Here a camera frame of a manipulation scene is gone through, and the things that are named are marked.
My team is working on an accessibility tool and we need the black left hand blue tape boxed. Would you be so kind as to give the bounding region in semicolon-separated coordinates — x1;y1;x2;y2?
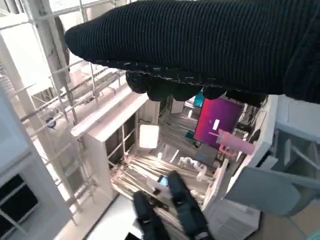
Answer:
131;170;216;240

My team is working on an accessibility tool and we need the phone with lit screen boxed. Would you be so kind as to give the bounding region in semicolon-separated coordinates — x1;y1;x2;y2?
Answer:
157;175;171;189

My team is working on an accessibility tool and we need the white metal scaffold frame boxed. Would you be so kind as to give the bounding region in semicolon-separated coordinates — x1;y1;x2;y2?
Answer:
0;0;123;226

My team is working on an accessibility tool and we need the white open shelf cabinet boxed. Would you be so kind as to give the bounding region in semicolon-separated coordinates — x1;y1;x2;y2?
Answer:
70;96;161;199

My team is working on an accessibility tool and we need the grey chair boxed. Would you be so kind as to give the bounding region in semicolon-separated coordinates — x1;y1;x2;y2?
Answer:
223;122;320;218

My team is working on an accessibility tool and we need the pink tumbler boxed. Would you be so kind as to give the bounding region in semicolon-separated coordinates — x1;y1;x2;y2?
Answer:
215;129;256;157

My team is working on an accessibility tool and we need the round security camera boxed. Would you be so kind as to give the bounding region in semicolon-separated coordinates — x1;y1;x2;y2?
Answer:
45;116;58;130

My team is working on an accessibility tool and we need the white unit with grille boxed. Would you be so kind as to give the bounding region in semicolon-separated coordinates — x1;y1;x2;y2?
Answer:
206;199;262;240

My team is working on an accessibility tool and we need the monitor with purple red screen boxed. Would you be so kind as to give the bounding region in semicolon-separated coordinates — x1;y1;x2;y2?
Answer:
194;97;244;149

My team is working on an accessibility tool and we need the black knitted gloved right hand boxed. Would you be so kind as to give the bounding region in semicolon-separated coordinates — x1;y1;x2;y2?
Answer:
63;0;320;106

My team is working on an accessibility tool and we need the green cutting mat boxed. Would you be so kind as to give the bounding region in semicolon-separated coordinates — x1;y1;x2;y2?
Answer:
306;229;320;240

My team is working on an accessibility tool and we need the glowing white light panel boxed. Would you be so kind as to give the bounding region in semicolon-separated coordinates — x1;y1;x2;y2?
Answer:
138;124;161;149

